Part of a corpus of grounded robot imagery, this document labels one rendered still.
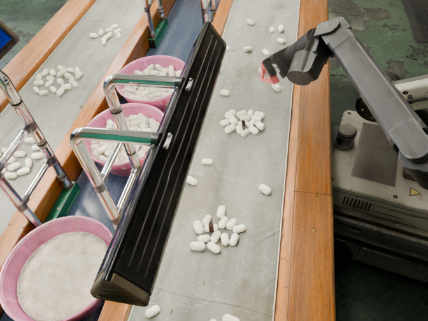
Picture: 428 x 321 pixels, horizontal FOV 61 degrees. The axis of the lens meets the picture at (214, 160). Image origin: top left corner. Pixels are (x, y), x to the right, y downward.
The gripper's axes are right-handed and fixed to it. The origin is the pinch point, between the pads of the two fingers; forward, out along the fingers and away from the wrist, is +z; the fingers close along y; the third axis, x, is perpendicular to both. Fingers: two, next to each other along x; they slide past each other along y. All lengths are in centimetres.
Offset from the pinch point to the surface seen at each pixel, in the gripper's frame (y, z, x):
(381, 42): 174, 111, -9
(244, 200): -27.6, 1.3, -25.2
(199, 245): -45, -3, -27
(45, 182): -67, 24, 6
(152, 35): -1, 60, 44
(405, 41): 188, 105, -17
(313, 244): -24.7, -13.7, -39.5
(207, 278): -48, -6, -33
